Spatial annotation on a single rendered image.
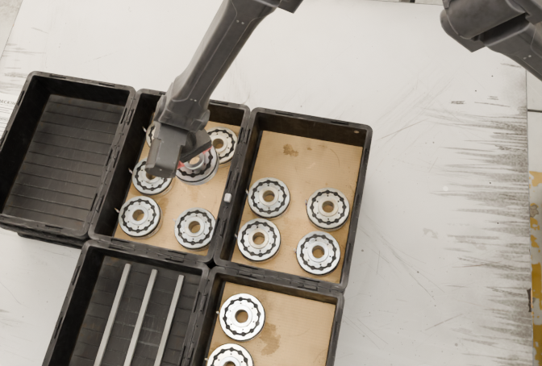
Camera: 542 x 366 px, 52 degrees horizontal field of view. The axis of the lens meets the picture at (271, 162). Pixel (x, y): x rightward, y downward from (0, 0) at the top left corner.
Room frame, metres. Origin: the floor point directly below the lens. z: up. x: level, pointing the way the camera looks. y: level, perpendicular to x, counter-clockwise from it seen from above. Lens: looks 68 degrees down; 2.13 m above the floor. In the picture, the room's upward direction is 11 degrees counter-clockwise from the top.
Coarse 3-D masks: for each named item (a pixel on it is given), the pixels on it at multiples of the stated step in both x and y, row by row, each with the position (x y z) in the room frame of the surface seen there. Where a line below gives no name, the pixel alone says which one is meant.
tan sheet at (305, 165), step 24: (264, 144) 0.58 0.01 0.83; (288, 144) 0.57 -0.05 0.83; (312, 144) 0.56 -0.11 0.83; (336, 144) 0.54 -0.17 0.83; (264, 168) 0.52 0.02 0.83; (288, 168) 0.51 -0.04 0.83; (312, 168) 0.49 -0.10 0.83; (336, 168) 0.48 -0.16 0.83; (312, 192) 0.43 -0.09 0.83; (288, 216) 0.38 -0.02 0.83; (264, 240) 0.33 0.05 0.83; (288, 240) 0.32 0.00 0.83; (336, 240) 0.30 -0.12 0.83; (264, 264) 0.28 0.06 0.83; (288, 264) 0.27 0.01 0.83
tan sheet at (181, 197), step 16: (208, 128) 0.66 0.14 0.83; (144, 144) 0.65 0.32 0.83; (192, 160) 0.58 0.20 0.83; (224, 176) 0.52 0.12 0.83; (128, 192) 0.53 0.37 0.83; (176, 192) 0.50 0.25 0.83; (192, 192) 0.49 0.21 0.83; (208, 192) 0.48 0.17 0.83; (176, 208) 0.46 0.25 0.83; (208, 208) 0.44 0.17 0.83; (144, 240) 0.39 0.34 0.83; (160, 240) 0.39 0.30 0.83; (176, 240) 0.38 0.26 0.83
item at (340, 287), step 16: (256, 112) 0.63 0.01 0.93; (272, 112) 0.62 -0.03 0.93; (288, 112) 0.61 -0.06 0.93; (352, 128) 0.54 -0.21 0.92; (368, 128) 0.53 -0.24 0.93; (368, 144) 0.49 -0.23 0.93; (240, 160) 0.51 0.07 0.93; (368, 160) 0.45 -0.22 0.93; (240, 176) 0.47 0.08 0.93; (224, 224) 0.36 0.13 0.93; (352, 224) 0.31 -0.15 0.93; (352, 240) 0.27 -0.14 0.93; (256, 272) 0.24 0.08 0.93; (272, 272) 0.24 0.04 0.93; (336, 288) 0.18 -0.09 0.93
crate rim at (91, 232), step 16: (160, 96) 0.73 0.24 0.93; (128, 128) 0.65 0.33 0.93; (240, 128) 0.59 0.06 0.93; (240, 144) 0.55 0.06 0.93; (112, 160) 0.57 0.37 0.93; (112, 176) 0.53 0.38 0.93; (224, 192) 0.44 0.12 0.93; (96, 208) 0.46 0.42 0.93; (224, 208) 0.40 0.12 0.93; (96, 224) 0.42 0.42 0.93; (112, 240) 0.38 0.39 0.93; (128, 240) 0.37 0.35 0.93; (176, 256) 0.31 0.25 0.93; (192, 256) 0.30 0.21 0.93; (208, 256) 0.30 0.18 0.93
